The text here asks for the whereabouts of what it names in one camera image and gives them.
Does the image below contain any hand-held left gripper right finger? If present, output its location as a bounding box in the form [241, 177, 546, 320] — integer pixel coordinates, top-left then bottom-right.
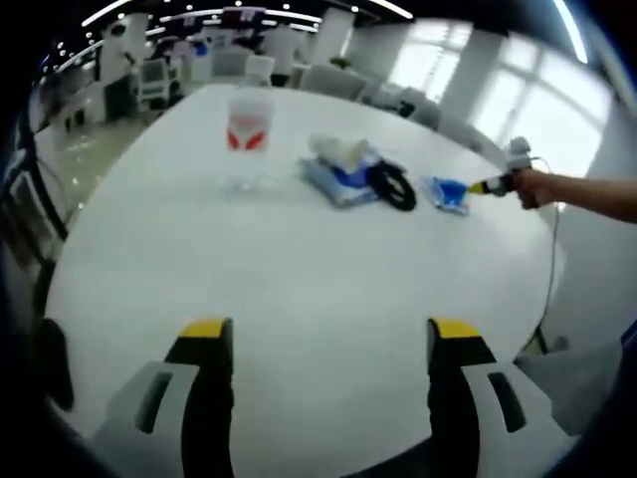
[426, 317, 573, 478]

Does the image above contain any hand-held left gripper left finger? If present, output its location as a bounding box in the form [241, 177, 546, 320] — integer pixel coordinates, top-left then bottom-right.
[92, 317, 235, 478]

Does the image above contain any small blue packet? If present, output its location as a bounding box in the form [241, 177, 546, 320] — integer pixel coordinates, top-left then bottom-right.
[420, 174, 473, 218]

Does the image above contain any black cable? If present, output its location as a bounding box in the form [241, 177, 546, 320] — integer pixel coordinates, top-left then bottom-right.
[366, 159, 418, 213]

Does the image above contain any blue wet wipes pack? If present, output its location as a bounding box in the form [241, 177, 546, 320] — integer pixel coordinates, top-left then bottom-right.
[298, 148, 384, 209]

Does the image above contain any white paper cup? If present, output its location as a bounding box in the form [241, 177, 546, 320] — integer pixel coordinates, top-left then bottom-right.
[307, 131, 369, 173]

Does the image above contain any clear plastic bottle red label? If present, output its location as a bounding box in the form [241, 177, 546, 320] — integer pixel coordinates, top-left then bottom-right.
[218, 54, 280, 195]

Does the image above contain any person's right hand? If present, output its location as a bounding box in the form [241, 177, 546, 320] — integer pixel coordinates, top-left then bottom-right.
[515, 168, 561, 210]

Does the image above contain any small bright window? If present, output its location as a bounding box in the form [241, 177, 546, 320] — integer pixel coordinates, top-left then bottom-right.
[387, 22, 474, 104]

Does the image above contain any straight ceiling light strip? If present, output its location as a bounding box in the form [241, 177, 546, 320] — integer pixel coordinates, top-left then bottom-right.
[554, 0, 589, 65]

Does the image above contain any white table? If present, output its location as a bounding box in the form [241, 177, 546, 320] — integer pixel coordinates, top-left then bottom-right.
[44, 83, 568, 478]

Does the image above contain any black chair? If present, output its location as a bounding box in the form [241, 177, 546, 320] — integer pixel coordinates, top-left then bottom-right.
[35, 318, 76, 410]

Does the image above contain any curved ceiling light strip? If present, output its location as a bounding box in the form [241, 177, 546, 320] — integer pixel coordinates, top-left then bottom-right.
[82, 0, 414, 27]

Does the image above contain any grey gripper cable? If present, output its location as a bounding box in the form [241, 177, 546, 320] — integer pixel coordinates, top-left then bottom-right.
[527, 154, 563, 350]

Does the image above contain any black metal frame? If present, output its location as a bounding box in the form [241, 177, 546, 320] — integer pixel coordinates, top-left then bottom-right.
[14, 128, 69, 241]

